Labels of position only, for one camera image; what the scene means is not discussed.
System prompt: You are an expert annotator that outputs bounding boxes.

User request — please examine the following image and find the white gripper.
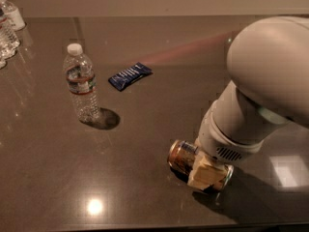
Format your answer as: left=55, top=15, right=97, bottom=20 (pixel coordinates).
left=187, top=103, right=263, bottom=190

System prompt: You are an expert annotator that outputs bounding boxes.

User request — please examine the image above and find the orange soda can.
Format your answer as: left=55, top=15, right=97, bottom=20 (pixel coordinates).
left=167, top=140, right=234, bottom=191

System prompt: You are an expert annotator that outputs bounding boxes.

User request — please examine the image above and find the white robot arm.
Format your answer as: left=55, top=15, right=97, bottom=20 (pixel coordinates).
left=188, top=16, right=309, bottom=190

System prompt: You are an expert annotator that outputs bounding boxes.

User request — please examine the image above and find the blue snack wrapper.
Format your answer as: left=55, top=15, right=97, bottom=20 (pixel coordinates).
left=108, top=62, right=153, bottom=92

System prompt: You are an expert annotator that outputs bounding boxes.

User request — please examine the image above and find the clear plastic water bottle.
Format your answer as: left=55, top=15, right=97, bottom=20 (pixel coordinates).
left=63, top=43, right=100, bottom=124

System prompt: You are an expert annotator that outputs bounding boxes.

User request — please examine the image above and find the clear water bottle at edge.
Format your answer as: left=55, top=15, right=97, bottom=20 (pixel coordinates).
left=0, top=9, right=20, bottom=69

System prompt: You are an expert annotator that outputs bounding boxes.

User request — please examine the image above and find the white-labelled water bottle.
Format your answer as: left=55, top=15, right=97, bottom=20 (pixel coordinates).
left=0, top=0, right=26, bottom=31

